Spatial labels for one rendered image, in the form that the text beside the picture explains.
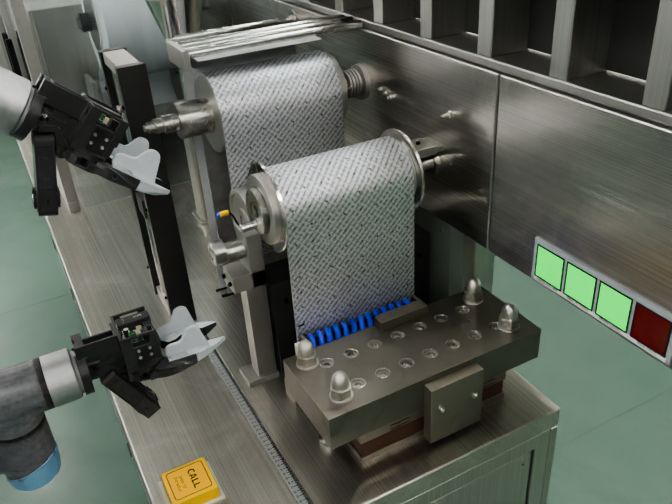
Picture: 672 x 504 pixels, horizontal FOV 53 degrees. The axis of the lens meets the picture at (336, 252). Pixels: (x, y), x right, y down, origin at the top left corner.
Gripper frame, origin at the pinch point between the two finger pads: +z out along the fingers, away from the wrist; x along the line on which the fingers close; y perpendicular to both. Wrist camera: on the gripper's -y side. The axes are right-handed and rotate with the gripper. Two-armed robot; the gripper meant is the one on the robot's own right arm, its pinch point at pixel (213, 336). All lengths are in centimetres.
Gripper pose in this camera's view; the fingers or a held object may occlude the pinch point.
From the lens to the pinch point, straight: 108.6
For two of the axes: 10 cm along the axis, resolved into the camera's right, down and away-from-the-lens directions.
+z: 8.8, -2.8, 3.8
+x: -4.7, -4.2, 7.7
